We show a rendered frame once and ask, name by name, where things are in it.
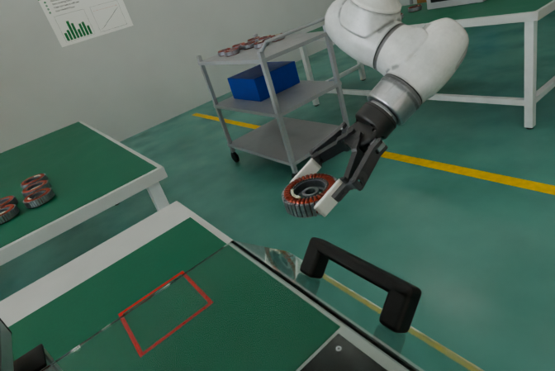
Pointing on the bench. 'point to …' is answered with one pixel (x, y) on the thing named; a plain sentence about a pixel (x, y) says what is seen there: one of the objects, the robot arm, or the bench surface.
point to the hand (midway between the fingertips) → (311, 192)
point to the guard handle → (402, 298)
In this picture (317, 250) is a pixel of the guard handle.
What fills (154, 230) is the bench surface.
